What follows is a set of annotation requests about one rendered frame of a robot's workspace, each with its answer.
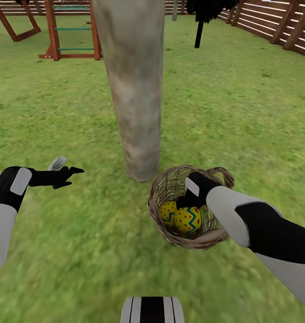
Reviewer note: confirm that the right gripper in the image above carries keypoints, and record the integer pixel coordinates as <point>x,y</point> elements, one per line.
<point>184,201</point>

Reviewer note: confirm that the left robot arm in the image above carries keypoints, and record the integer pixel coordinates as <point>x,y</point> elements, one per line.
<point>13,185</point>

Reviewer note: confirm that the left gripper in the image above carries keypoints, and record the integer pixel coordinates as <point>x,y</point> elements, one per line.
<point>58,178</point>

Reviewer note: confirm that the robot trunk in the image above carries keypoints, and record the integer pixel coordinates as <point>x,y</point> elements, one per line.
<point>152,310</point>

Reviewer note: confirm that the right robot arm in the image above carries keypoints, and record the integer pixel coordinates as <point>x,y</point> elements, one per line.
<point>255,224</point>

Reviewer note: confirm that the wicker basket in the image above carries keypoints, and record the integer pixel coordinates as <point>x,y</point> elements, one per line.
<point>211,232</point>

